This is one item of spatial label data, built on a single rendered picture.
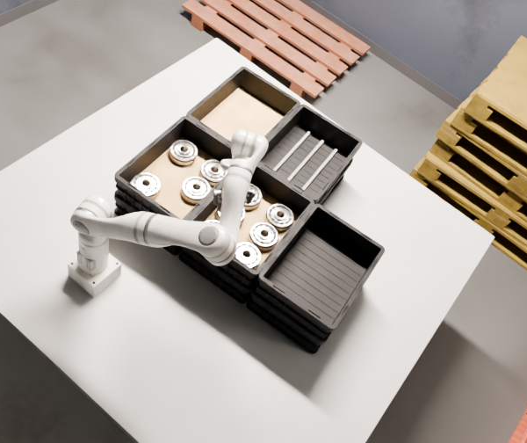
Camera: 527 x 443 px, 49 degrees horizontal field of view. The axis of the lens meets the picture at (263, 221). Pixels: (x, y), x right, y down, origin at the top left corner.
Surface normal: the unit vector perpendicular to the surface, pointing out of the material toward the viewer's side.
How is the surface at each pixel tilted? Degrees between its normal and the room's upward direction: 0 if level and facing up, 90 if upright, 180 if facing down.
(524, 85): 0
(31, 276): 0
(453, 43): 90
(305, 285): 0
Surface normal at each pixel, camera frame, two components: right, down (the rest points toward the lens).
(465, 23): -0.60, 0.57
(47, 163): 0.22, -0.55
